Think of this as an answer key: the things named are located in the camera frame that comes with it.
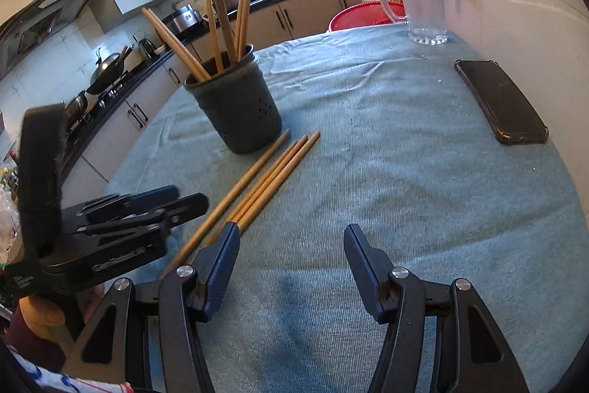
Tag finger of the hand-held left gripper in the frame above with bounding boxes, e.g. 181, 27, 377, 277
78, 193, 209, 237
76, 185, 181, 219

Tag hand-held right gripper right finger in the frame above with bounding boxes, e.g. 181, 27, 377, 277
343, 224, 530, 393

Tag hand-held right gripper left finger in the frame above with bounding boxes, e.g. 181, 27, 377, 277
62, 222, 242, 393

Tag wooden chopstick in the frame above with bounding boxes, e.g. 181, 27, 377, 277
160, 129, 292, 278
230, 136, 310, 228
202, 140, 300, 246
237, 131, 321, 234

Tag dark perforated utensil holder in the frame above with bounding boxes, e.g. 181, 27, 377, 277
183, 44, 282, 155

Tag bunch of wooden chopsticks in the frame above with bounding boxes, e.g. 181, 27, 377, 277
141, 0, 257, 81

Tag person's left forearm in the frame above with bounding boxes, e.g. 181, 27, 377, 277
4, 310, 67, 371

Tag person's left hand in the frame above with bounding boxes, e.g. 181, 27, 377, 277
19, 294, 66, 339

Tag steel cooking pot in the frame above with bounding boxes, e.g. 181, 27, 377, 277
64, 91, 90, 120

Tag green table cloth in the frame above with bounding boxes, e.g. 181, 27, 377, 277
60, 22, 589, 393

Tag gas stove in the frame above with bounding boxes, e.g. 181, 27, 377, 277
60, 80, 139, 154

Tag black wok with lid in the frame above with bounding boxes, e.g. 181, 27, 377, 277
85, 44, 136, 95

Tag dark kettle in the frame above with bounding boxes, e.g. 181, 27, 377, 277
138, 38, 161, 61

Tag black range hood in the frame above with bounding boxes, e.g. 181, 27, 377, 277
0, 0, 106, 69

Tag silver rice cooker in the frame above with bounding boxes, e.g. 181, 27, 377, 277
163, 4, 203, 35

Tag striped white clothing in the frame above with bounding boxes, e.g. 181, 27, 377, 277
9, 349, 134, 393

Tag black smartphone in clear case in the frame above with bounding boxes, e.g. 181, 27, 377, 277
455, 59, 549, 145

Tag beige base cabinets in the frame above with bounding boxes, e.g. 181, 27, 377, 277
60, 0, 382, 186

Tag red plastic basket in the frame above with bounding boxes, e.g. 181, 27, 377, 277
328, 1, 406, 33

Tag clear glass pitcher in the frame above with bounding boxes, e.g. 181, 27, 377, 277
378, 0, 449, 46

